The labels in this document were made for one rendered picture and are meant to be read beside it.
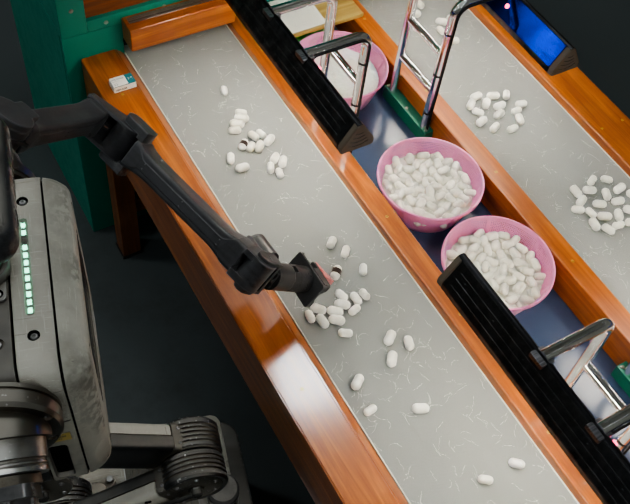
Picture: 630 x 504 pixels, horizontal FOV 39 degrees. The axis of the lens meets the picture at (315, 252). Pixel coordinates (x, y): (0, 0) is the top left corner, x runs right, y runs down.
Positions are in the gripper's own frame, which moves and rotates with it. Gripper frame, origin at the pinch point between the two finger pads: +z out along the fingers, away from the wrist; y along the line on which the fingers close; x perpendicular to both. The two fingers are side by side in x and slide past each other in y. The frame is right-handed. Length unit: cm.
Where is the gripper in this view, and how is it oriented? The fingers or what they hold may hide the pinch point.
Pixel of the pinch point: (328, 282)
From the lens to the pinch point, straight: 192.7
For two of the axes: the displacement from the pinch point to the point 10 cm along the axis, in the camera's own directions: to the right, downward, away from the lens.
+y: -4.9, -7.3, 4.7
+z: 6.2, 0.9, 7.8
